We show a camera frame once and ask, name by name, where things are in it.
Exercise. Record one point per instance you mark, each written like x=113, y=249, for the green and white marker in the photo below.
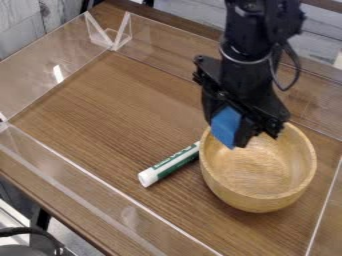
x=167, y=166

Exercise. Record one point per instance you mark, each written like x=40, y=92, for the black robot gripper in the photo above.
x=242, y=87

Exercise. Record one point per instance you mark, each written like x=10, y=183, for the black metal table frame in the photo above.
x=43, y=243

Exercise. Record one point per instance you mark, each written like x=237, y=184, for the clear acrylic tray wall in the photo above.
x=93, y=115

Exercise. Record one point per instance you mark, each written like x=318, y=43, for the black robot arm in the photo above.
x=260, y=26

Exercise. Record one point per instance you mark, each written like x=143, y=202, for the clear acrylic corner bracket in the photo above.
x=109, y=38

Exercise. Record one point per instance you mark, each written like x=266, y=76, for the blue foam block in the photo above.
x=225, y=125

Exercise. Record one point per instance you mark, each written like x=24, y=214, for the wooden brown bowl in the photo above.
x=264, y=177

